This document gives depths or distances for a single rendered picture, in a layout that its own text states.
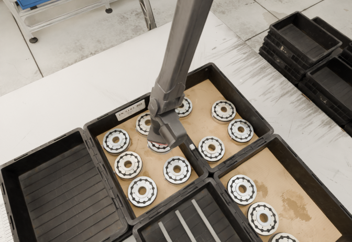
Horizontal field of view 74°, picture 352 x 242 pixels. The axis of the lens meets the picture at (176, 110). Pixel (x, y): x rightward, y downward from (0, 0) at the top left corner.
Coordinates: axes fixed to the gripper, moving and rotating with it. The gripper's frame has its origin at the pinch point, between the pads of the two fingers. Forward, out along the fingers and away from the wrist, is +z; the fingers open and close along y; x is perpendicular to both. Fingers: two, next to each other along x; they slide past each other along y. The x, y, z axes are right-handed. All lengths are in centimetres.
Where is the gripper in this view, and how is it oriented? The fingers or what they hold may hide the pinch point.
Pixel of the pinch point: (161, 136)
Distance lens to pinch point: 83.5
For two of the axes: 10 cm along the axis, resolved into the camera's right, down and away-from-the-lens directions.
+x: -9.7, -2.2, 0.8
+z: -0.3, 4.7, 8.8
